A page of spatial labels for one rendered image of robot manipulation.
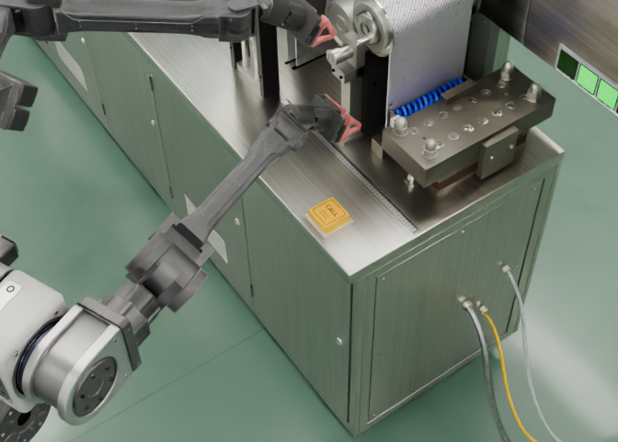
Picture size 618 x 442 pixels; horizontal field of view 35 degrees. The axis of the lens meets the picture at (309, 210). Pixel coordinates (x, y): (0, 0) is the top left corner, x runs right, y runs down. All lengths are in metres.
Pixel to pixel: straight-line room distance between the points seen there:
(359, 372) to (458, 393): 0.59
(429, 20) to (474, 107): 0.26
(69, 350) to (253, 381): 1.72
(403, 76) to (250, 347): 1.20
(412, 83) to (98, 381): 1.20
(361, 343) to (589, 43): 0.89
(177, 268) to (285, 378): 1.66
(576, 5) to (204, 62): 1.02
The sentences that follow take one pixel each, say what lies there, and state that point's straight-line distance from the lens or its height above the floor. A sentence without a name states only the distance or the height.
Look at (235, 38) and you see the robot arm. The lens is 1.93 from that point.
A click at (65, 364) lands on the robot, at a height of 1.50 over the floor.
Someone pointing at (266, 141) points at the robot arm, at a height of 1.21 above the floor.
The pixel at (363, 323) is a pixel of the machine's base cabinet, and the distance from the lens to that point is 2.35.
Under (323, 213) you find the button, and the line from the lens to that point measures 2.22.
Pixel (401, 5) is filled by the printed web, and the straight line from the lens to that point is 2.17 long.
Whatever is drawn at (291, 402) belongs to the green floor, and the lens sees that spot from 3.01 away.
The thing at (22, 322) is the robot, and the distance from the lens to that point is 1.38.
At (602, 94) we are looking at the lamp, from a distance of 2.21.
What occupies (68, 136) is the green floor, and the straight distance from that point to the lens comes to 3.84.
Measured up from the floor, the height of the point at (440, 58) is 1.12.
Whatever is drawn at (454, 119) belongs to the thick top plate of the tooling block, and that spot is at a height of 1.03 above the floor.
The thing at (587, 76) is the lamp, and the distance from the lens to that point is 2.22.
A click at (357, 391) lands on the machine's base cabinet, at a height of 0.36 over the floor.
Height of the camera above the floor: 2.62
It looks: 49 degrees down
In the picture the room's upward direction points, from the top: 2 degrees counter-clockwise
